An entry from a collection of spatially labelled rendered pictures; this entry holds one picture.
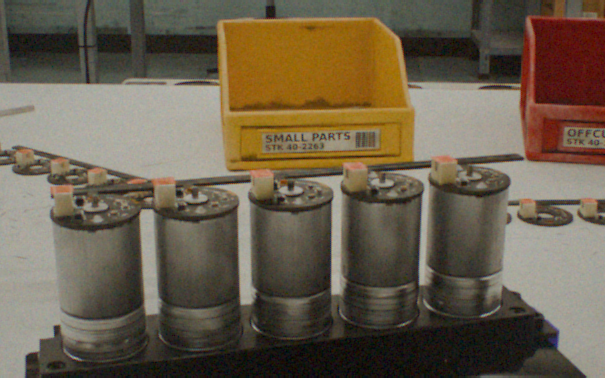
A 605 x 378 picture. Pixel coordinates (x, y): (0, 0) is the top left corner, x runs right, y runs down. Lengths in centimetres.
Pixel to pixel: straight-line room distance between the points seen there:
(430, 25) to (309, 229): 442
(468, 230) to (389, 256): 3
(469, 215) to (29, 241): 21
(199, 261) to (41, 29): 466
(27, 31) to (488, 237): 469
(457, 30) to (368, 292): 442
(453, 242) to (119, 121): 35
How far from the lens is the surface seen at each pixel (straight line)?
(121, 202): 28
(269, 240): 28
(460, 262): 30
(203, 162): 52
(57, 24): 490
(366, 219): 28
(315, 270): 28
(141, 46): 329
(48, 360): 29
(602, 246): 43
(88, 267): 27
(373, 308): 29
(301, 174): 30
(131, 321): 28
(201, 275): 27
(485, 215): 29
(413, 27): 468
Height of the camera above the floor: 91
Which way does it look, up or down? 19 degrees down
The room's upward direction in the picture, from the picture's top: straight up
